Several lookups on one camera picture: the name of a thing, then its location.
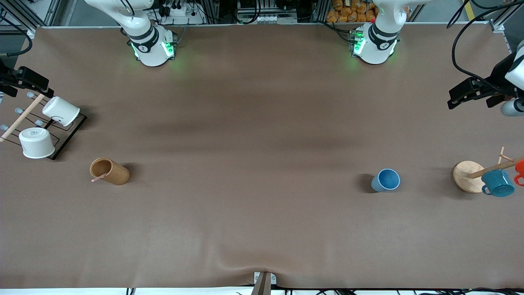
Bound blue handleless cup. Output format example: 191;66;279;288
371;168;401;193

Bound white upturned cup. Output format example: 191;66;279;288
19;127;55;159
42;96;81;127

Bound round bamboo chopstick holder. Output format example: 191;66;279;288
90;158;130;186

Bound wooden rack rod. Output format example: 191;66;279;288
0;93;45;143

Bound wooden mug tree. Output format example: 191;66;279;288
453;147;524;194

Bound teal enamel mug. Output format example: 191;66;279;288
481;169;516;197

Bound pile of golden bread rolls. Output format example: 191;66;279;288
326;0;380;23

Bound white power strip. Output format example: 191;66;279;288
162;0;207;25

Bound brown table mat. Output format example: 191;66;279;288
0;25;524;289

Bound black cable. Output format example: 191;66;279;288
452;0;524;93
0;12;33;58

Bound aluminium frame strut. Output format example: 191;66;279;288
0;0;64;32
488;20;513;54

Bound black wire cup rack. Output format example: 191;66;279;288
0;92;88;161

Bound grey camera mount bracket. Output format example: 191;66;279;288
251;272;277;295

